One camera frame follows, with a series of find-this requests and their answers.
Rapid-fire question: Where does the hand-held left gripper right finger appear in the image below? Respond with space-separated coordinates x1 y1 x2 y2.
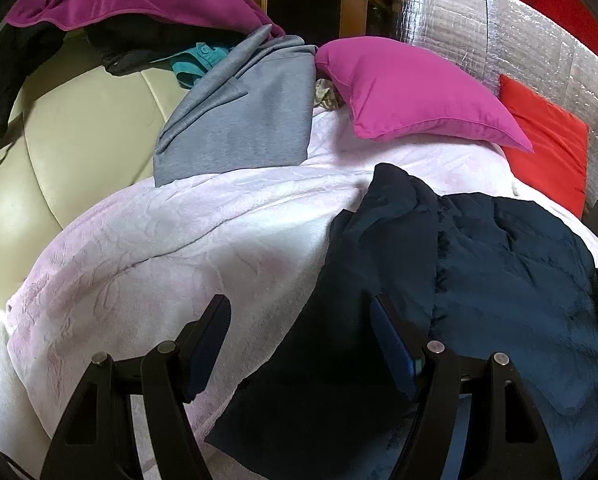
373 294 564 480

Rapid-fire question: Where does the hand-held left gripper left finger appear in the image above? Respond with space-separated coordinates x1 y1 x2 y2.
40 294 232 480

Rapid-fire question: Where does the navy blue padded jacket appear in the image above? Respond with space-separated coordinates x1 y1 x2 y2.
204 162 598 480

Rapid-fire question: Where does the pale pink embossed blanket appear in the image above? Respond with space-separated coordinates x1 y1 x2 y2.
0 105 598 480

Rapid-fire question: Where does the cream leather sofa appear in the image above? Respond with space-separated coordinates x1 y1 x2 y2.
0 35 200 301

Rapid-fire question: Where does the grey garment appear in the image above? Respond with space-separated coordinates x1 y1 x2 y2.
153 24 320 187

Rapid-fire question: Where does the red pillow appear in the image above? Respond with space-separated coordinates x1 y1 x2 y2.
498 74 590 220

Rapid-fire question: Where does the magenta pillow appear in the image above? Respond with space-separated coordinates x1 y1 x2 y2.
315 37 534 153

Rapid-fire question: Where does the small patterned cloth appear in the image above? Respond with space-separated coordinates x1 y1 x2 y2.
314 77 347 111

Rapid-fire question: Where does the teal garment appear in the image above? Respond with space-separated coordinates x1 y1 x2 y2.
169 44 232 90

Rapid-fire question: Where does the silver foil insulation sheet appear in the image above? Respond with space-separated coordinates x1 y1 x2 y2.
390 0 598 221

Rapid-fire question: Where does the black garment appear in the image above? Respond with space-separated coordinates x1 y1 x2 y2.
0 22 244 181

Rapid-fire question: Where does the wooden cabinet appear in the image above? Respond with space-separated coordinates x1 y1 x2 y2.
239 0 394 43

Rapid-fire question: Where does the red cloth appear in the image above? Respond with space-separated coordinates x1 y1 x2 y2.
461 0 598 73

